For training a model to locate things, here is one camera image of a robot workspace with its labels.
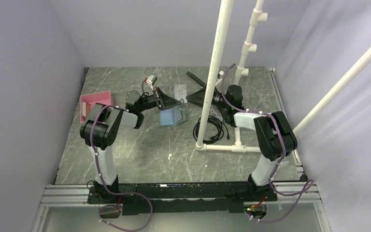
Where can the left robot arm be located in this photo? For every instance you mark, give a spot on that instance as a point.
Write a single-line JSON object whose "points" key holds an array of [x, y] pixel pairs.
{"points": [[99, 131]]}

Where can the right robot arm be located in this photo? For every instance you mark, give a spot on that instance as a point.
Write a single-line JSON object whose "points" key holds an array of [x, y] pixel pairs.
{"points": [[276, 139]]}

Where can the white PVC pipe frame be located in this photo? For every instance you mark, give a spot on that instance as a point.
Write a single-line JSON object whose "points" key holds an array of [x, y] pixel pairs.
{"points": [[258, 16]]}

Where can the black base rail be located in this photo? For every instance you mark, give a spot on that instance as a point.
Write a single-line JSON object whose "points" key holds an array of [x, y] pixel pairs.
{"points": [[135, 199]]}

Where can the white credit card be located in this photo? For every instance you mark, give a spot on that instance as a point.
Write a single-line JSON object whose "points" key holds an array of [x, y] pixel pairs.
{"points": [[180, 92]]}

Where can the black foam tube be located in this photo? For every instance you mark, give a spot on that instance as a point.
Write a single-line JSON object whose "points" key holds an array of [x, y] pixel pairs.
{"points": [[196, 79]]}

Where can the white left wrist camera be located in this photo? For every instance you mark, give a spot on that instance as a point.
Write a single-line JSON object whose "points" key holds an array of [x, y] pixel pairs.
{"points": [[151, 80]]}

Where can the pink plastic bin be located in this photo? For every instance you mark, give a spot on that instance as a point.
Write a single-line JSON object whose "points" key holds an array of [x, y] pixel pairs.
{"points": [[91, 99]]}

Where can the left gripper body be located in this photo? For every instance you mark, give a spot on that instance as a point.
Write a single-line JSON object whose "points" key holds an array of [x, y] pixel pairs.
{"points": [[150, 101]]}

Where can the green card holder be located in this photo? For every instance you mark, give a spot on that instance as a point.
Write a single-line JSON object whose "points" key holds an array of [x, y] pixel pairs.
{"points": [[173, 116]]}

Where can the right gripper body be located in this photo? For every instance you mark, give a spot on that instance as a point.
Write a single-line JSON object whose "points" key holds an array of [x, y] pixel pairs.
{"points": [[218, 98]]}

